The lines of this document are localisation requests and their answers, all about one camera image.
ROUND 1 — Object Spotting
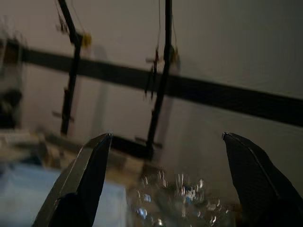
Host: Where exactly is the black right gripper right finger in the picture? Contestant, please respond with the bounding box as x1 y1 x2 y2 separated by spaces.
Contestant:
222 131 303 227

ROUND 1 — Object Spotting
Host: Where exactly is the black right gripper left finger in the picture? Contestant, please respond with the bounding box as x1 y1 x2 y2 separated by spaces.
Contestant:
32 132 113 227

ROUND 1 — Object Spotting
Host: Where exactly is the clear plastic bag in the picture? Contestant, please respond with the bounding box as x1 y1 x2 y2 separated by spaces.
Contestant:
127 170 240 227

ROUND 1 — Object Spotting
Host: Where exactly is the white packet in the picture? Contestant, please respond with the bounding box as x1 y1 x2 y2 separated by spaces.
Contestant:
0 163 127 227

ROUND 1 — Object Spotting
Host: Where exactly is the black metal pole stand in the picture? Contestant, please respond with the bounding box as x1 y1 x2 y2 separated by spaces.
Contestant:
134 0 180 161
52 0 93 135

